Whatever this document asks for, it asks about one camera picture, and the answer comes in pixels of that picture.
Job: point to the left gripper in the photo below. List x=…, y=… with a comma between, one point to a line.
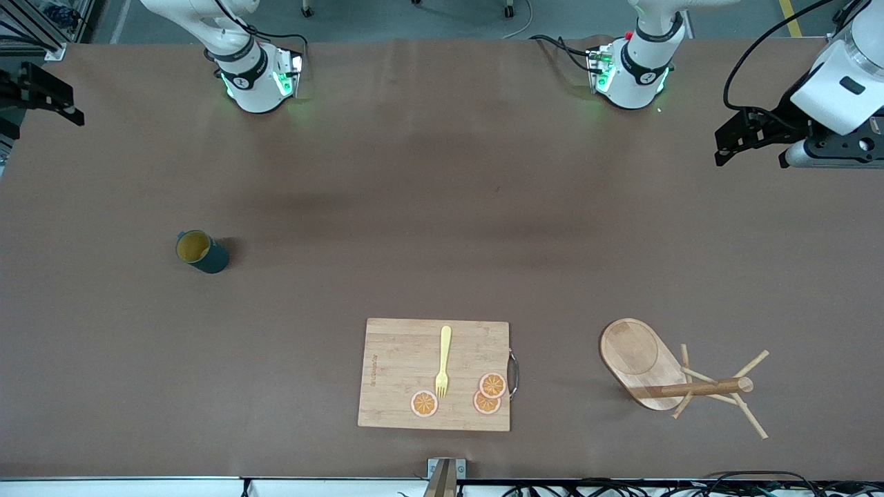
x=779, y=119

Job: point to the dark teal cup yellow inside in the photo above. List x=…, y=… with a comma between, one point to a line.
x=210, y=259

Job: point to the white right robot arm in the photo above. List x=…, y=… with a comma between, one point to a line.
x=252, y=86

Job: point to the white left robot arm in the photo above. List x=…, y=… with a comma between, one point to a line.
x=639, y=69

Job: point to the wooden mug tree rack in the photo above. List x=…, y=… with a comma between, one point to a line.
x=639, y=355

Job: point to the black chair caster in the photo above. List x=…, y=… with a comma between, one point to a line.
x=307, y=10
x=509, y=10

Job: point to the toy orange slice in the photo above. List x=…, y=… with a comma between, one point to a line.
x=425, y=404
x=492, y=384
x=483, y=406

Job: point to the yellow plastic fork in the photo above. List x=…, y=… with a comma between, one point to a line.
x=445, y=345

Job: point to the bamboo cutting board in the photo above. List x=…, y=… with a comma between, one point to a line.
x=400, y=366

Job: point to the aluminium frame profile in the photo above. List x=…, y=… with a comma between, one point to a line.
x=54, y=50

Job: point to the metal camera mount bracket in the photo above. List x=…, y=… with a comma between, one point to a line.
x=442, y=483

